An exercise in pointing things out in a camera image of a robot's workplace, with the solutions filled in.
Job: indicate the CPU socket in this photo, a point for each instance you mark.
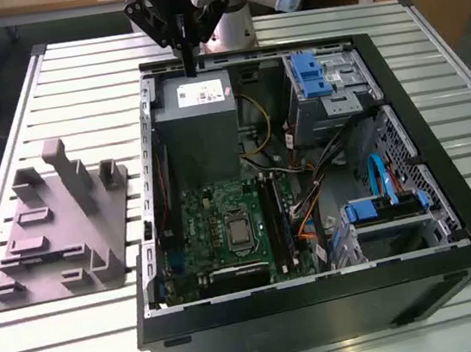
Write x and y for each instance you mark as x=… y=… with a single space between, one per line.
x=242 y=251

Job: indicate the silver CPU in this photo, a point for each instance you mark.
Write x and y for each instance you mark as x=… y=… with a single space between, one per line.
x=238 y=232

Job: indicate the grey power supply unit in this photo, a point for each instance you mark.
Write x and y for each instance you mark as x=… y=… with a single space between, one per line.
x=201 y=146

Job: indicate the silver drive cage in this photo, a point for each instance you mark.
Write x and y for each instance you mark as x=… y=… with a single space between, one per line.
x=339 y=106

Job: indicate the black graphics card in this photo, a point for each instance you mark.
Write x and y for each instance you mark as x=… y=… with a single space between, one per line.
x=237 y=273

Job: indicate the green motherboard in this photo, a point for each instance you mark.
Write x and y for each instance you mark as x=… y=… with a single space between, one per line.
x=199 y=215

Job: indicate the hard disk in blue carrier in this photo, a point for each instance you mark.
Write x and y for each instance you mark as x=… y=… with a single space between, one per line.
x=362 y=211

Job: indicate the silver disk bay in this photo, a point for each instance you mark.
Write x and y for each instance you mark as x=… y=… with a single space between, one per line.
x=398 y=224

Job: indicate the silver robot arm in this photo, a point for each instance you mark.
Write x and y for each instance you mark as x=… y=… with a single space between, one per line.
x=238 y=28

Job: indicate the grey parts rack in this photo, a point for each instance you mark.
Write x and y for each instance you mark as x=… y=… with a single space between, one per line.
x=36 y=278

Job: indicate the black RAM slot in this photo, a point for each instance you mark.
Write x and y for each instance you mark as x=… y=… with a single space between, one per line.
x=270 y=223
x=279 y=222

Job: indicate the blue plastic drive bracket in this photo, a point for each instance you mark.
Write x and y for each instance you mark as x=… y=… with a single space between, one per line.
x=309 y=73

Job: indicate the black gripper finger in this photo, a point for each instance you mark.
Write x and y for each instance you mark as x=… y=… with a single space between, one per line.
x=150 y=22
x=207 y=23

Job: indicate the black PC case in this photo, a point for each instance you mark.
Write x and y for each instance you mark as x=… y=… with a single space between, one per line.
x=281 y=322

